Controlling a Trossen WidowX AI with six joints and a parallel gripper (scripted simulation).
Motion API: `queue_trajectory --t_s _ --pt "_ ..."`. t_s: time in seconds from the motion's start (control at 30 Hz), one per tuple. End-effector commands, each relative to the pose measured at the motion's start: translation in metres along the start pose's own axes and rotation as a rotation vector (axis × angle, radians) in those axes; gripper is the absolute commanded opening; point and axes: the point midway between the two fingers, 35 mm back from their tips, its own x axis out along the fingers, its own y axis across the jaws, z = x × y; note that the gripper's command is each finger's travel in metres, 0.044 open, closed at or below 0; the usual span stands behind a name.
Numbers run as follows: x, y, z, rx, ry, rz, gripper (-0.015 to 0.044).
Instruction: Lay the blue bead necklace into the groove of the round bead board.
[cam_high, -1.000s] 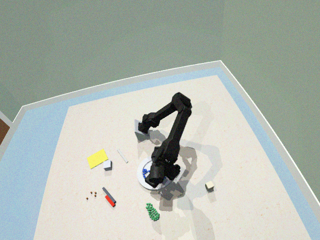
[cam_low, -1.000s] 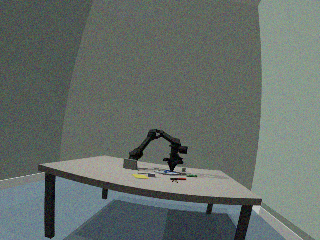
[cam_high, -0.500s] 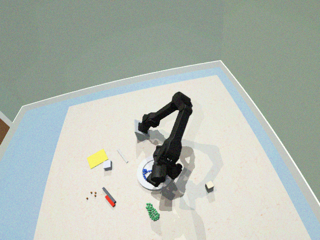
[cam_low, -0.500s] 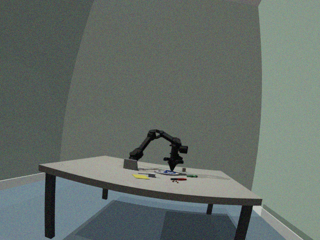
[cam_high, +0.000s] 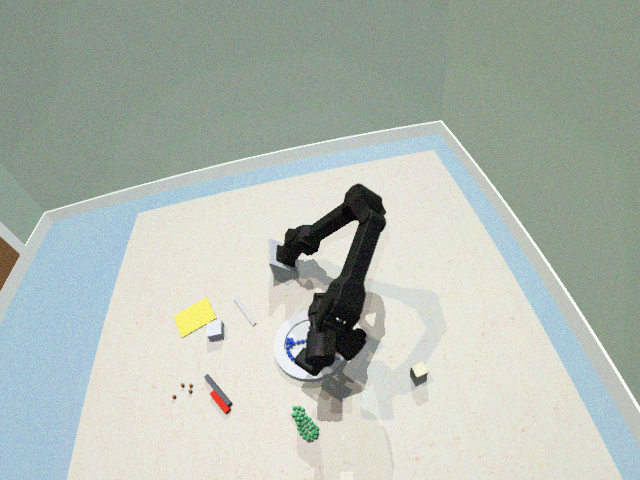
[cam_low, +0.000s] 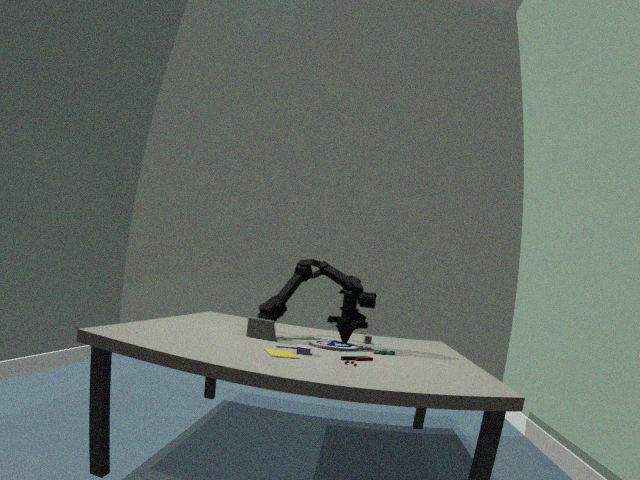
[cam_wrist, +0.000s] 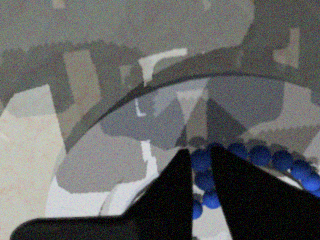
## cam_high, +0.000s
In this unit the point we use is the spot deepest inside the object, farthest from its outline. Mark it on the small cream cube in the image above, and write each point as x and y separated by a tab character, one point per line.
419	371

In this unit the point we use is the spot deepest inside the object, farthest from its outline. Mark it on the yellow flat rectangle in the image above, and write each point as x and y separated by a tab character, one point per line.
194	317

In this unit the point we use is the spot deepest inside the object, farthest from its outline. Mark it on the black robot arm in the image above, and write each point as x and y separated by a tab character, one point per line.
345	296

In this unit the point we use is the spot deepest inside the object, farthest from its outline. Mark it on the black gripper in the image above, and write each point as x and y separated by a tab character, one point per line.
299	360

